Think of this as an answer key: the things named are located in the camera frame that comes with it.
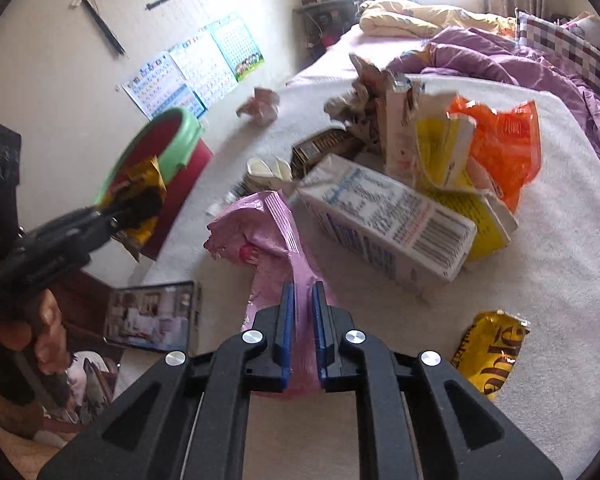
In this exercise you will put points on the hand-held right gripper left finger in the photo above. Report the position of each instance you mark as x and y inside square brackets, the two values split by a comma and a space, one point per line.
[288, 320]

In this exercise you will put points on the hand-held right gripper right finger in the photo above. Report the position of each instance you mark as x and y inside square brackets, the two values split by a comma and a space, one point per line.
[319, 320]

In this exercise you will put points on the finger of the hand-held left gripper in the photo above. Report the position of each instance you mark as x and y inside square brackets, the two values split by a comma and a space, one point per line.
[135, 210]

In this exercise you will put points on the yellow snack wrapper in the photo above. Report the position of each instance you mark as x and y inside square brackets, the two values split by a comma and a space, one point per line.
[147, 175]
[495, 350]

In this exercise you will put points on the red bin with green rim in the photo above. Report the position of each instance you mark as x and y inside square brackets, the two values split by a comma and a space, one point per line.
[180, 130]

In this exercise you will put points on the pink plastic bag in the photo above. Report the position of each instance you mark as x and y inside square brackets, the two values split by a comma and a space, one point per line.
[260, 230]

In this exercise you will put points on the white strawberry print carton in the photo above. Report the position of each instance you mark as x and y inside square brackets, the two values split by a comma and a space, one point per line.
[400, 135]

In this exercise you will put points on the torn yellow carton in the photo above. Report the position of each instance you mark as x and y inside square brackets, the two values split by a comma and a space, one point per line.
[445, 150]

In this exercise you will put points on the person's left forearm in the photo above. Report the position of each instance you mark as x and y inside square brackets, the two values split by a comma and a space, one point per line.
[5, 385]

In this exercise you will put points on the person's left hand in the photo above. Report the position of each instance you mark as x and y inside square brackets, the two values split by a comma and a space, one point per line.
[47, 330]

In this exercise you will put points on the smartphone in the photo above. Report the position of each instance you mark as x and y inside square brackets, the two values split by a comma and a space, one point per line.
[150, 315]

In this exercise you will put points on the white and blue milk carton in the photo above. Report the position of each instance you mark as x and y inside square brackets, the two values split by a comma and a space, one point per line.
[380, 220]

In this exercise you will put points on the small flattened white carton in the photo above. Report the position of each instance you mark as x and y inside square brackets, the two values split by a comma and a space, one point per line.
[265, 170]

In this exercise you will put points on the crumpled pink white carton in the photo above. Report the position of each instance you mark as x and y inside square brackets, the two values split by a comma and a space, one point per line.
[260, 105]

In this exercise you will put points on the dark brown drink carton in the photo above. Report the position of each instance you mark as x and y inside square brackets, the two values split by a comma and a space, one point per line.
[325, 145]

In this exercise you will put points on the crumpled grey paper wrapper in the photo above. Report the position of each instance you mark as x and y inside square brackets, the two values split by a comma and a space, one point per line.
[360, 100]

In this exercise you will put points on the cream blanket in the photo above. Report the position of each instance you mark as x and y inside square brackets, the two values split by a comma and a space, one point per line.
[555, 260]

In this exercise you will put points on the patterned bed sheet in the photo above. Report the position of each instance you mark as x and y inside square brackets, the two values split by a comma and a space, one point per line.
[330, 55]

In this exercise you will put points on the orange plastic bag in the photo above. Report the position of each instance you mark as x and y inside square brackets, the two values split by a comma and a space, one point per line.
[505, 150]

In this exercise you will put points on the metal desk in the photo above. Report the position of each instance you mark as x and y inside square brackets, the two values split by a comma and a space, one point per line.
[325, 15]

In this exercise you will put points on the purple quilt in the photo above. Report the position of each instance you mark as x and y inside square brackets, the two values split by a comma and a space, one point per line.
[480, 55]

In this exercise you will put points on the yellow quilt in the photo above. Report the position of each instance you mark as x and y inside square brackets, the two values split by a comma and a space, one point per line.
[410, 20]

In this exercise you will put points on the checkered pillow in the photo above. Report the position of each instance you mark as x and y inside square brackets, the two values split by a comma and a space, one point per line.
[565, 45]

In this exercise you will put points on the pink printed pillow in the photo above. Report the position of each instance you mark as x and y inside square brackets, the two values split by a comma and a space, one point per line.
[592, 27]

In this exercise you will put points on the blue bordered wall poster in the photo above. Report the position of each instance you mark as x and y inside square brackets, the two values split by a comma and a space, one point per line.
[165, 85]

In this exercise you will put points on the white chart wall poster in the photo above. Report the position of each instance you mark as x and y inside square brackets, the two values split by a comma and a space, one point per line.
[202, 67]

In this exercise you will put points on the teal bordered wall poster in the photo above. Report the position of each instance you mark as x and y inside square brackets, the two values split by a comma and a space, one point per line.
[235, 45]

